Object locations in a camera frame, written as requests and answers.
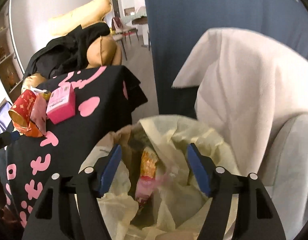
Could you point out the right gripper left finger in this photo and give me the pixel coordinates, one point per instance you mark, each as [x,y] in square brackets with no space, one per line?
[67,208]

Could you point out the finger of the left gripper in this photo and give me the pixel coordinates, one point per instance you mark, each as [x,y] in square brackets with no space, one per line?
[6,138]

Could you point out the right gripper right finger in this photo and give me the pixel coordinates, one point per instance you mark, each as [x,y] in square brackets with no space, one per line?
[256,216]

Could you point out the orange snack wrapper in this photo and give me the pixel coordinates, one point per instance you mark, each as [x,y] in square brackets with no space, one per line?
[37,125]

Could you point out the red paper cup wrapper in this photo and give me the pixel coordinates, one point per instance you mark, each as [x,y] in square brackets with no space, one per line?
[20,112]

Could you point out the yellow snack packet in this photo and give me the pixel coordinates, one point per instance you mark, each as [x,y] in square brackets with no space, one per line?
[41,92]

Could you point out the yellow lined trash bin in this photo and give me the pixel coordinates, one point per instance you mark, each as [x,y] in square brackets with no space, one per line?
[154,194]

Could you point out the purple plastic bag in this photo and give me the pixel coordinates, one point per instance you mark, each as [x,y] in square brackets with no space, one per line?
[4,116]

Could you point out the white display shelf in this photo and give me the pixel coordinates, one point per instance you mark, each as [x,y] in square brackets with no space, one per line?
[11,69]

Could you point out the pink toy box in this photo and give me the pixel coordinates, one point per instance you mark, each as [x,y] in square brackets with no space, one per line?
[62,104]

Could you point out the black jacket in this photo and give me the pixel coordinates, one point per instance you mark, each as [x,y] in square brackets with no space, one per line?
[66,53]

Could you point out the black pink printed tablecloth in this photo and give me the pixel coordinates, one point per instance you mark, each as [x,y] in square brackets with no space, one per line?
[105,100]

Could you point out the white cloth covered armchair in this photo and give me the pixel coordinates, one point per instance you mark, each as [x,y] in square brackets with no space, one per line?
[255,94]

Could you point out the orange beanbag sofa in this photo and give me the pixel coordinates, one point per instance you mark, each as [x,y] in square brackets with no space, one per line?
[104,51]

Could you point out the beige dining chair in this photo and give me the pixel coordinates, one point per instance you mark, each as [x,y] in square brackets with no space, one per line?
[122,29]

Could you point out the dining table with cloth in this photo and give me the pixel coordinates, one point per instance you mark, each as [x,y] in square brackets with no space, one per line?
[140,18]

